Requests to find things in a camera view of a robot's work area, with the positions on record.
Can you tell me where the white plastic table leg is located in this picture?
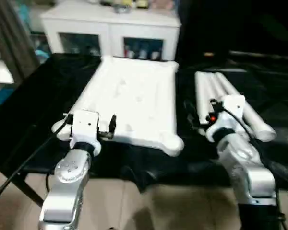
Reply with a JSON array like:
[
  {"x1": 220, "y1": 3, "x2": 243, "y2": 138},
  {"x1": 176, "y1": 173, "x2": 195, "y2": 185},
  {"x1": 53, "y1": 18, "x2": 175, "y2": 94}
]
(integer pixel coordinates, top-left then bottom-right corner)
[
  {"x1": 204, "y1": 73, "x2": 225, "y2": 101},
  {"x1": 219, "y1": 72, "x2": 277, "y2": 142},
  {"x1": 215, "y1": 72, "x2": 255, "y2": 135},
  {"x1": 194, "y1": 71, "x2": 216, "y2": 125}
]

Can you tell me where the dark grey crumpled bundle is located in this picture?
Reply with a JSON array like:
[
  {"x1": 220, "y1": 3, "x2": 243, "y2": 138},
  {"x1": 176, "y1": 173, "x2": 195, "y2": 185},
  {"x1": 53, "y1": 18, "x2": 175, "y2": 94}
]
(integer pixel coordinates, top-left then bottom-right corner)
[{"x1": 113, "y1": 6, "x2": 132, "y2": 14}]

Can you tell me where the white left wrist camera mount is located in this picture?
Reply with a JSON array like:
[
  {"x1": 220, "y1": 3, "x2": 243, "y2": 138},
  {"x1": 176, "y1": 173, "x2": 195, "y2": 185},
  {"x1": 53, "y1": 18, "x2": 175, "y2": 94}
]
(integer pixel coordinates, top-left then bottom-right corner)
[{"x1": 51, "y1": 109, "x2": 102, "y2": 155}]

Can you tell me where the white glass-door cabinet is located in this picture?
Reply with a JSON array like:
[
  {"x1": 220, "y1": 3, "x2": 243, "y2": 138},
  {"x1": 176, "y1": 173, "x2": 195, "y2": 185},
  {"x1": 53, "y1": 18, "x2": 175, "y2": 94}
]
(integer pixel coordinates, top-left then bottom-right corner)
[{"x1": 40, "y1": 4, "x2": 182, "y2": 62}]

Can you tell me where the black table mat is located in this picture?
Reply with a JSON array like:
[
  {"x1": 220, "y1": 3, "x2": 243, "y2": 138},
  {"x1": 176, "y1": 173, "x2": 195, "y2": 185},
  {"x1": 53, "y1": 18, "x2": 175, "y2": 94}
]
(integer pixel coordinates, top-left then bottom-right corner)
[{"x1": 0, "y1": 52, "x2": 288, "y2": 192}]

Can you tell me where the white plastic table top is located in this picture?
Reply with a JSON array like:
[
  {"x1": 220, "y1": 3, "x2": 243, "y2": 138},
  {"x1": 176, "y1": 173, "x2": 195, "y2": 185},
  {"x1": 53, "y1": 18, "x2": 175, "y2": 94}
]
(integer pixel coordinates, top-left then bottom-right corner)
[{"x1": 69, "y1": 55, "x2": 185, "y2": 158}]

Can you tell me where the grey curtain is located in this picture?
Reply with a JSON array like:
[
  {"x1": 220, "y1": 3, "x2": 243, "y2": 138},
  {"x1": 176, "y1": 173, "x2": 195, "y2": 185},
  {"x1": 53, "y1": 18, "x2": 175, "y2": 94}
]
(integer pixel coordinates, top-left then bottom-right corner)
[{"x1": 0, "y1": 0, "x2": 39, "y2": 80}]

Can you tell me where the teal floor mat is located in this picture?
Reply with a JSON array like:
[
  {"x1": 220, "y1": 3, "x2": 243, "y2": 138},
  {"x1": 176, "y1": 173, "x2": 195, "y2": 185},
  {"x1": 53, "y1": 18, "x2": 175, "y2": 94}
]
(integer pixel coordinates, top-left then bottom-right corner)
[{"x1": 0, "y1": 88, "x2": 15, "y2": 113}]

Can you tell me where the teal white plastic package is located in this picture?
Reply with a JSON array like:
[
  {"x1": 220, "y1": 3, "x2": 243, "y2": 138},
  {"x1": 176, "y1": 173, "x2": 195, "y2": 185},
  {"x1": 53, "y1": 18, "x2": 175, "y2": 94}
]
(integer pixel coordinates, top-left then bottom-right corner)
[{"x1": 21, "y1": 4, "x2": 51, "y2": 58}]

